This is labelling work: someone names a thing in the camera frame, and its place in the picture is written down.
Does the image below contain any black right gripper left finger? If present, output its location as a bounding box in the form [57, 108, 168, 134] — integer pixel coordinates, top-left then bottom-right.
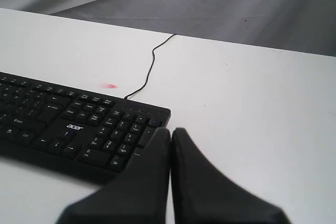
[57, 128, 171, 223]

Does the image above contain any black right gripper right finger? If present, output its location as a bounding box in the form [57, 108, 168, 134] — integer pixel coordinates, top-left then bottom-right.
[171, 128, 290, 223]

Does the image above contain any black acer keyboard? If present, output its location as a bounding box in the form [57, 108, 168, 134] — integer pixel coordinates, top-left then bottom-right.
[1, 73, 171, 185]

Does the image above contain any grey backdrop cloth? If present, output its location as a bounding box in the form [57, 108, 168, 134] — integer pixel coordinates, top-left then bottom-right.
[1, 0, 335, 56]

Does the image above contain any black keyboard cable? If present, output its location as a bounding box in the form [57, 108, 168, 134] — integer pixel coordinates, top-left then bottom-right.
[124, 34, 177, 100]

